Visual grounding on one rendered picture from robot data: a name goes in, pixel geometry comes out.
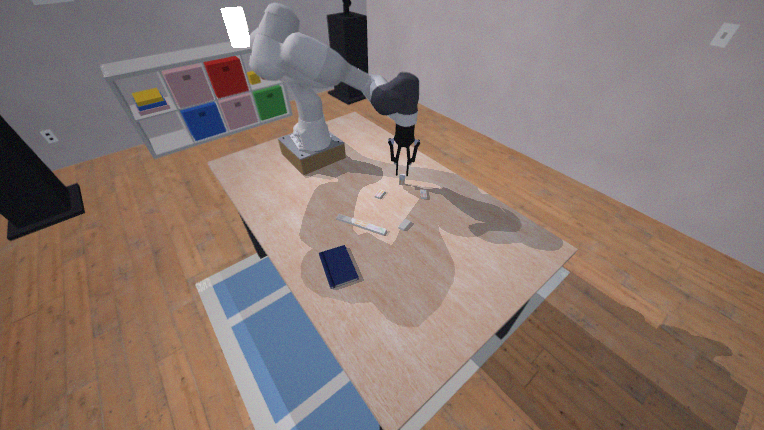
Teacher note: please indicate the dark blue notebook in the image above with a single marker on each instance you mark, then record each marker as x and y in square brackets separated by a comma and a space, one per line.
[338, 266]

